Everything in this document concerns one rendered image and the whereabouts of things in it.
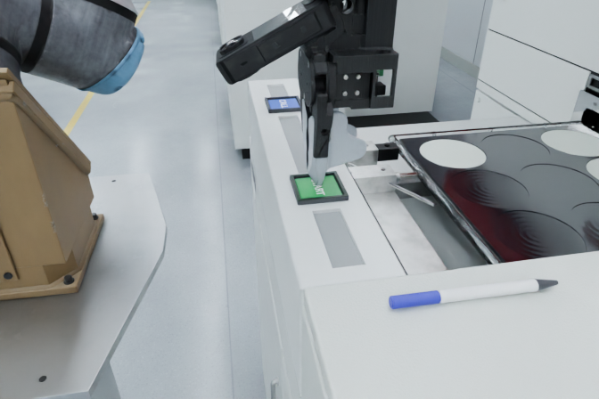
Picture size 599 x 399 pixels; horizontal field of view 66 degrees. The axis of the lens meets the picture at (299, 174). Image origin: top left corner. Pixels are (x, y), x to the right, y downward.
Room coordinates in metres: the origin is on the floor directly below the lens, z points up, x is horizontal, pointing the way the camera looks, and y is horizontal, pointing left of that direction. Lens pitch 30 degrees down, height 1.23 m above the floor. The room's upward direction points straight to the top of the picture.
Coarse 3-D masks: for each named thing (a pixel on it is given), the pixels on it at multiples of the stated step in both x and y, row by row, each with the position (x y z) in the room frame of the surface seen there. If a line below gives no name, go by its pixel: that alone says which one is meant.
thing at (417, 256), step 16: (384, 192) 0.56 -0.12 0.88; (384, 208) 0.52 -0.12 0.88; (400, 208) 0.52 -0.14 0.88; (384, 224) 0.48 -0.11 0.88; (400, 224) 0.48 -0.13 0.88; (416, 224) 0.48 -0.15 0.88; (400, 240) 0.45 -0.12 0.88; (416, 240) 0.45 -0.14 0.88; (400, 256) 0.42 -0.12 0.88; (416, 256) 0.42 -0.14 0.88; (432, 256) 0.42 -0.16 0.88; (416, 272) 0.39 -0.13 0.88
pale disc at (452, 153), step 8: (424, 144) 0.68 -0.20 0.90; (432, 144) 0.68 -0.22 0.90; (440, 144) 0.68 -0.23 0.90; (448, 144) 0.68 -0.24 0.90; (456, 144) 0.68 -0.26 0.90; (464, 144) 0.68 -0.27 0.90; (424, 152) 0.65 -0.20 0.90; (432, 152) 0.65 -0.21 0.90; (440, 152) 0.65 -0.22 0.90; (448, 152) 0.65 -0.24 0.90; (456, 152) 0.65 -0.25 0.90; (464, 152) 0.65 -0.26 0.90; (472, 152) 0.65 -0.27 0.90; (480, 152) 0.65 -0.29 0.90; (432, 160) 0.62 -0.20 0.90; (440, 160) 0.62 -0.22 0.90; (448, 160) 0.62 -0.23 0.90; (456, 160) 0.62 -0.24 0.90; (464, 160) 0.62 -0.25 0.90; (472, 160) 0.62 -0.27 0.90; (480, 160) 0.62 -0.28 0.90
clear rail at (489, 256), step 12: (420, 168) 0.59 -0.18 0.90; (420, 180) 0.57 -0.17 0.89; (432, 180) 0.56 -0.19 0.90; (432, 192) 0.53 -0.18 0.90; (444, 204) 0.50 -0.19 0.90; (456, 216) 0.47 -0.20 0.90; (468, 228) 0.44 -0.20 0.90; (480, 240) 0.42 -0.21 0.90; (480, 252) 0.41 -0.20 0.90; (492, 252) 0.40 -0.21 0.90; (492, 264) 0.38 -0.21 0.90
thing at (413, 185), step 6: (402, 180) 0.65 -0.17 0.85; (408, 180) 0.65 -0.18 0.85; (414, 180) 0.65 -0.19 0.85; (402, 186) 0.64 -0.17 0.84; (408, 186) 0.64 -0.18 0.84; (414, 186) 0.64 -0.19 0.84; (420, 186) 0.64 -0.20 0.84; (396, 192) 0.63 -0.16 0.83; (402, 192) 0.64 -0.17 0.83; (414, 192) 0.64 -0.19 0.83; (420, 192) 0.64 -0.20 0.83; (426, 192) 0.64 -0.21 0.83; (402, 198) 0.64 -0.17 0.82
